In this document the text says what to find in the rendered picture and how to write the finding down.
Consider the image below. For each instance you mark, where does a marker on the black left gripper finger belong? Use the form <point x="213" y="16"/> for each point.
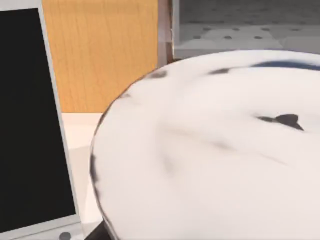
<point x="101" y="232"/>

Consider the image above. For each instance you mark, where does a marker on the white round clock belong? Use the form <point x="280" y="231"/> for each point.
<point x="205" y="160"/>

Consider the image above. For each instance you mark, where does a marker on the white phone with black screen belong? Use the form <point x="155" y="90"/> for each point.
<point x="30" y="120"/>

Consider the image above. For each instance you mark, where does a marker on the pale wooden drawer front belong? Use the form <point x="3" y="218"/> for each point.
<point x="100" y="57"/>

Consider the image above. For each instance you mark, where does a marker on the drawer with grey pierced inside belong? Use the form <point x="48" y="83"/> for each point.
<point x="240" y="27"/>

